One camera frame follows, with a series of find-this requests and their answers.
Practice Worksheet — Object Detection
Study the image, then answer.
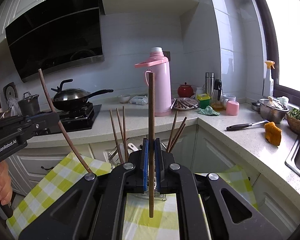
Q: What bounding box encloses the white ceramic spoon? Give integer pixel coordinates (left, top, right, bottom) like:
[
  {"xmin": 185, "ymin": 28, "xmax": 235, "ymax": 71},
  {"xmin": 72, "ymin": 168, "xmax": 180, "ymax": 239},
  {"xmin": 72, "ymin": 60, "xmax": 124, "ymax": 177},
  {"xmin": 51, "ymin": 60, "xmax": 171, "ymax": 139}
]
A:
[{"xmin": 128, "ymin": 142, "xmax": 139, "ymax": 152}]

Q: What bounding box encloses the person's left hand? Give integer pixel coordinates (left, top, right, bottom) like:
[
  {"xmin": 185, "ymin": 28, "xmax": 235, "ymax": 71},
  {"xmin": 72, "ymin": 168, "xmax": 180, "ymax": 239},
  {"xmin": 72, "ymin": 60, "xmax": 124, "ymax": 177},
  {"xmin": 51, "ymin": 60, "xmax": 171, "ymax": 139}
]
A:
[{"xmin": 0, "ymin": 160, "xmax": 13, "ymax": 206}]

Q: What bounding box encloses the black wok with lid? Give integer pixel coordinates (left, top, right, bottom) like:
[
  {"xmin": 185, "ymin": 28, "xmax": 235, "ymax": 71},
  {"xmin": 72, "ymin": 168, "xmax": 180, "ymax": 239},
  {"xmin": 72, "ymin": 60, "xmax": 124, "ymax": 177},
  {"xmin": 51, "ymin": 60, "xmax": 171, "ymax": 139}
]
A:
[{"xmin": 51, "ymin": 79, "xmax": 114, "ymax": 112}]

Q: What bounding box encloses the black gas stove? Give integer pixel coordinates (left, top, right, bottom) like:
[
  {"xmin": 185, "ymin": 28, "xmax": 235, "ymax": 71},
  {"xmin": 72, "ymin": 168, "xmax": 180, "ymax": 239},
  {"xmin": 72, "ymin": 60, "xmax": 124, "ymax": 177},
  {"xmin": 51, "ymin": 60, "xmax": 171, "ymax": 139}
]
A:
[{"xmin": 39, "ymin": 101, "xmax": 102, "ymax": 136}]

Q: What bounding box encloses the green white checkered tablecloth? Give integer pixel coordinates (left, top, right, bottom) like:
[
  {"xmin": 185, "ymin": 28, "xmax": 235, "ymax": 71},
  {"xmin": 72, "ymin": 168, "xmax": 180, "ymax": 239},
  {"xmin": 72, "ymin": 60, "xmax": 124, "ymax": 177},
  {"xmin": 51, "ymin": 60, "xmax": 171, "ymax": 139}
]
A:
[{"xmin": 6, "ymin": 153, "xmax": 257, "ymax": 239}]

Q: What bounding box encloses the small white bowl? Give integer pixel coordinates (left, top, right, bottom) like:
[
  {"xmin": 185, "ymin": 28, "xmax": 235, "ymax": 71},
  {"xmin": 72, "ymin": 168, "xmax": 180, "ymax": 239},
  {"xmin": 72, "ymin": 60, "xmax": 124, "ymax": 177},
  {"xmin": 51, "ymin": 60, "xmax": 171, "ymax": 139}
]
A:
[{"xmin": 117, "ymin": 94, "xmax": 131, "ymax": 103}]

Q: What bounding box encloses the black range hood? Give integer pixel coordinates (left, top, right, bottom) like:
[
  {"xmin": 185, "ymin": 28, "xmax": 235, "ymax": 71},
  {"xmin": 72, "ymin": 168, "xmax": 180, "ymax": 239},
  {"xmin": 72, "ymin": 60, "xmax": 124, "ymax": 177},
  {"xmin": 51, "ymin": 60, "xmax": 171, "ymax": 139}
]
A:
[{"xmin": 5, "ymin": 0, "xmax": 104, "ymax": 82}]

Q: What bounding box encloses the teal dish cloth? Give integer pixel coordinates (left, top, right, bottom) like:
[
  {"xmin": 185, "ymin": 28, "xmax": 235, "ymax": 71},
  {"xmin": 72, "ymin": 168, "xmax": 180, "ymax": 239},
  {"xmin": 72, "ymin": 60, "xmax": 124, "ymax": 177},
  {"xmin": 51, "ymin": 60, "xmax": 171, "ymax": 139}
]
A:
[{"xmin": 197, "ymin": 106, "xmax": 220, "ymax": 116}]

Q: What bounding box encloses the white packet on counter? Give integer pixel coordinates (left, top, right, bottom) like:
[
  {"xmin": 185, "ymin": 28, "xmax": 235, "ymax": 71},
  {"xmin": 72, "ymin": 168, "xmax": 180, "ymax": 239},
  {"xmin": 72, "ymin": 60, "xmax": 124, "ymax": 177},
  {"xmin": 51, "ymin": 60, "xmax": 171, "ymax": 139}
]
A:
[{"xmin": 129, "ymin": 95, "xmax": 148, "ymax": 106}]

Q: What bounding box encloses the orange sponge cloth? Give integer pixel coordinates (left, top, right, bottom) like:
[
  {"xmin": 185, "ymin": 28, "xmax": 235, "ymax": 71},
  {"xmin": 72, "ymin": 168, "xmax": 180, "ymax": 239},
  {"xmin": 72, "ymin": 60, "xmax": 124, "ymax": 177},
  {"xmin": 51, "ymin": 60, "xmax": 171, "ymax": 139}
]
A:
[{"xmin": 264, "ymin": 122, "xmax": 282, "ymax": 146}]

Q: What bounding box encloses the pink plastic cup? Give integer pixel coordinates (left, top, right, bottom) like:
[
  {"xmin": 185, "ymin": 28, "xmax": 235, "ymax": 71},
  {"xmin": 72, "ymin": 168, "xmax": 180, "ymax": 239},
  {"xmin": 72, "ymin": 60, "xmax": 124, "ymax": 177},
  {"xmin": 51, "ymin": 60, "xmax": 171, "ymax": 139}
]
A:
[{"xmin": 226, "ymin": 101, "xmax": 239, "ymax": 116}]

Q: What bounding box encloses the plate of chopsticks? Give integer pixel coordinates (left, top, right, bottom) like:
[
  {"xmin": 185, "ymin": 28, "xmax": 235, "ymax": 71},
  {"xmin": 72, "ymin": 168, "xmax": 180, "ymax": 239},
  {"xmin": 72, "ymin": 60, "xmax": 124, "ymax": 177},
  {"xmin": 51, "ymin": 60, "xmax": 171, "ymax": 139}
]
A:
[{"xmin": 171, "ymin": 98, "xmax": 199, "ymax": 111}]

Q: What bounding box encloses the glass oil dispenser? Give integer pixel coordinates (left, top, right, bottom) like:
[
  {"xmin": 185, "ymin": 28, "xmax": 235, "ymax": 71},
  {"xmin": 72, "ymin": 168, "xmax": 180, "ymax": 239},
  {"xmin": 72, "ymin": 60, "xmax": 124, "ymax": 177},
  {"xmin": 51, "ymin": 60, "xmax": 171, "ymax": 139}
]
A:
[{"xmin": 210, "ymin": 79, "xmax": 223, "ymax": 111}]

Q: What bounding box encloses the green yellow container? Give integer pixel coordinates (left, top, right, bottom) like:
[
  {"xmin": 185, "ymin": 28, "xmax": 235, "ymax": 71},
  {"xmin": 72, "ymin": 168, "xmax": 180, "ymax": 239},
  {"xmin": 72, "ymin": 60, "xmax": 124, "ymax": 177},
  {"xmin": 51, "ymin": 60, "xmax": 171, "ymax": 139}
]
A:
[{"xmin": 196, "ymin": 93, "xmax": 211, "ymax": 109}]

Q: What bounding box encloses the red enamel pot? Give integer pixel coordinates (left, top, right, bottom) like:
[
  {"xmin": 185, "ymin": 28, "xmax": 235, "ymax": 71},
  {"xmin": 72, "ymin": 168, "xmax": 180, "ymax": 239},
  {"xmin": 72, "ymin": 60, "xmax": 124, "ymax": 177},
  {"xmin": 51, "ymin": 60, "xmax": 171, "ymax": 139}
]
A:
[{"xmin": 177, "ymin": 82, "xmax": 194, "ymax": 98}]

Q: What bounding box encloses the steel mixing bowl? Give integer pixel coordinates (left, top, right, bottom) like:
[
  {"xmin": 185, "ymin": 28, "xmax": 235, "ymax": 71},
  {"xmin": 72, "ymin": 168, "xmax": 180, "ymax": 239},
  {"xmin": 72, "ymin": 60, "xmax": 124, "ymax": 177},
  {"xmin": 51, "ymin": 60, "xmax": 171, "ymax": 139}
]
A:
[{"xmin": 258, "ymin": 99, "xmax": 289, "ymax": 124}]

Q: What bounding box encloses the wicker basket of greens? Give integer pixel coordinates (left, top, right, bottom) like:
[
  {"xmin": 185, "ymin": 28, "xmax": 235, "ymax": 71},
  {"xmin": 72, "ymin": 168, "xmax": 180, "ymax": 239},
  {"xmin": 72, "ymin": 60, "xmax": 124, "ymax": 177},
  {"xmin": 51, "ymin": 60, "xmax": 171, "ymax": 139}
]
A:
[{"xmin": 287, "ymin": 108, "xmax": 300, "ymax": 135}]

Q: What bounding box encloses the pink thermos flask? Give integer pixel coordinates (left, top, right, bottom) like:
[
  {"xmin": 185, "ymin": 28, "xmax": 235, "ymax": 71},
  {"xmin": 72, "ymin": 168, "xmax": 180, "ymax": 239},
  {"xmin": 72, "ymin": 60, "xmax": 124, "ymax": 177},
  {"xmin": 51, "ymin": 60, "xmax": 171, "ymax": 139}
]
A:
[{"xmin": 134, "ymin": 47, "xmax": 172, "ymax": 117}]

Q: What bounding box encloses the steel vacuum bottle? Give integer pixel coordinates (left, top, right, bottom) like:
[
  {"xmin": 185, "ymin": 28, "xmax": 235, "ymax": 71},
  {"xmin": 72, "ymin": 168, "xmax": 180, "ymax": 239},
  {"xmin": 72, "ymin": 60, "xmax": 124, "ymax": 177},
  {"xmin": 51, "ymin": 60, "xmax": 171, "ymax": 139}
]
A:
[{"xmin": 205, "ymin": 72, "xmax": 215, "ymax": 96}]

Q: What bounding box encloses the spray bottle yellow trigger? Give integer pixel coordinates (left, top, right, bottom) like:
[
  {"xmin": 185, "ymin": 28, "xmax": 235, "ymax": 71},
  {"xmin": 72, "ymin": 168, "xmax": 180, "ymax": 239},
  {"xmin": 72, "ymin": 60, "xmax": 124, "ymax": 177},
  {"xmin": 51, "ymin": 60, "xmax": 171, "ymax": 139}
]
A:
[{"xmin": 262, "ymin": 60, "xmax": 275, "ymax": 98}]

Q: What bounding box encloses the steel wire utensil caddy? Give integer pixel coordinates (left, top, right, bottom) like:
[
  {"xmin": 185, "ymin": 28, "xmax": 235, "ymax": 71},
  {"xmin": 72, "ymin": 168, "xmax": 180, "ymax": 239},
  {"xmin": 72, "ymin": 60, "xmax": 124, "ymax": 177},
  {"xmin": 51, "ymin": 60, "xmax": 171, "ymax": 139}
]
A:
[{"xmin": 108, "ymin": 139, "xmax": 167, "ymax": 201}]

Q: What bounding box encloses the black handled knife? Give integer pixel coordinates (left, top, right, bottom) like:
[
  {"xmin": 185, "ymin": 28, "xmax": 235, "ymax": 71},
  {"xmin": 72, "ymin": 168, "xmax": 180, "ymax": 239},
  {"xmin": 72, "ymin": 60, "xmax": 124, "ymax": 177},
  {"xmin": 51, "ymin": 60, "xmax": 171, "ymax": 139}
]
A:
[{"xmin": 226, "ymin": 120, "xmax": 268, "ymax": 131}]

